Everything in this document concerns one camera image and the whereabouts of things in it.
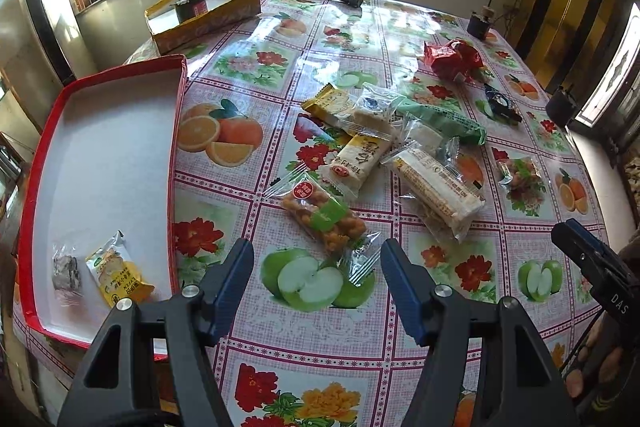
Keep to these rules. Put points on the large clear white cracker packet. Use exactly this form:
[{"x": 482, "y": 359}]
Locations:
[{"x": 440, "y": 192}]

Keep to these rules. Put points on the yellow bar snack packet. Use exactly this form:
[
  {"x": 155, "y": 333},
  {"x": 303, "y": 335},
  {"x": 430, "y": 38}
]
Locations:
[{"x": 327, "y": 104}]

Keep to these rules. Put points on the orange snack packet green label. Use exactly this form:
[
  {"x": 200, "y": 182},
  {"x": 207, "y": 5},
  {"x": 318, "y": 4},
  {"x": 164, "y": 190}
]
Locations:
[{"x": 320, "y": 214}]

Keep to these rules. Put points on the person's right hand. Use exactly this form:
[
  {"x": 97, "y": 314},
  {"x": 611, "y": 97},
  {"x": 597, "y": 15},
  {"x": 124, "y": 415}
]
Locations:
[{"x": 597, "y": 339}]

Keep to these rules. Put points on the small clear white snack packet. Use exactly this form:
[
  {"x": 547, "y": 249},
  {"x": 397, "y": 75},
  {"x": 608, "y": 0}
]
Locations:
[{"x": 425, "y": 137}]

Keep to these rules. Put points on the yellow cardboard box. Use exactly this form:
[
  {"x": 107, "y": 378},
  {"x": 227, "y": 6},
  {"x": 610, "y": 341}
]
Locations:
[{"x": 200, "y": 32}]

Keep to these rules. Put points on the small clear orange snack packet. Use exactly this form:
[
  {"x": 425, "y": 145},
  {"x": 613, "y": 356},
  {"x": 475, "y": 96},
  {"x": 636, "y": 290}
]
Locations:
[{"x": 517, "y": 179}]

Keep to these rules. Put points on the dark blue snack packet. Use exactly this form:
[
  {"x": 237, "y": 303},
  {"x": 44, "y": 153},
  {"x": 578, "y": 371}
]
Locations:
[{"x": 501, "y": 103}]

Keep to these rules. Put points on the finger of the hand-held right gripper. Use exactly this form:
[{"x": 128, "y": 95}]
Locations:
[
  {"x": 570, "y": 244},
  {"x": 589, "y": 233}
]

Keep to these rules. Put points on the dark object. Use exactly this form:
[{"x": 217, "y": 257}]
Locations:
[{"x": 561, "y": 107}]

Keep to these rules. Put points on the yellow wooden door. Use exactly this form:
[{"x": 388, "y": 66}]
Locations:
[{"x": 565, "y": 7}]

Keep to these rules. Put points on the small dark jar with cork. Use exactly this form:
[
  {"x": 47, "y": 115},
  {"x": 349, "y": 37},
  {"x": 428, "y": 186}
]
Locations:
[{"x": 479, "y": 27}]

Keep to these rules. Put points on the clear cake packet blue print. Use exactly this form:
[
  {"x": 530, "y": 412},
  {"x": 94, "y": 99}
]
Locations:
[{"x": 372, "y": 114}]

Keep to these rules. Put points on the yellow white biscuit packet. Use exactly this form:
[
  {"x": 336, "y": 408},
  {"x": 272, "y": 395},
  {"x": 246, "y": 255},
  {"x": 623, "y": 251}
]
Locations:
[{"x": 117, "y": 274}]

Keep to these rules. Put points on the red tray with white inside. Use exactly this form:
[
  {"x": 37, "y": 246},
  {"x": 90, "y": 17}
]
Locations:
[{"x": 110, "y": 157}]

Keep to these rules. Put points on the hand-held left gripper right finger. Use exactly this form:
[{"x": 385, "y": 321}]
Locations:
[{"x": 400, "y": 292}]

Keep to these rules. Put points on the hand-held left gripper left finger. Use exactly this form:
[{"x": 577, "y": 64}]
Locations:
[{"x": 232, "y": 287}]

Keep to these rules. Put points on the small clear dark snack packet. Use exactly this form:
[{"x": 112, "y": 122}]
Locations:
[{"x": 66, "y": 274}]

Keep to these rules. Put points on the dark jar with cork lid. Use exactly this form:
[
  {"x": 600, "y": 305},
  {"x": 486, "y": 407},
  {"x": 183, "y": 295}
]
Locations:
[{"x": 190, "y": 9}]

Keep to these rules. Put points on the red snack packet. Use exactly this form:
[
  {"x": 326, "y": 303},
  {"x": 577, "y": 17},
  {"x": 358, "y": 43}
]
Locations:
[{"x": 450, "y": 59}]

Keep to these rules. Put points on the white yellow rice cracker packet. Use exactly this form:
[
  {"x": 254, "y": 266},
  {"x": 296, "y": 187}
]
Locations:
[{"x": 350, "y": 162}]

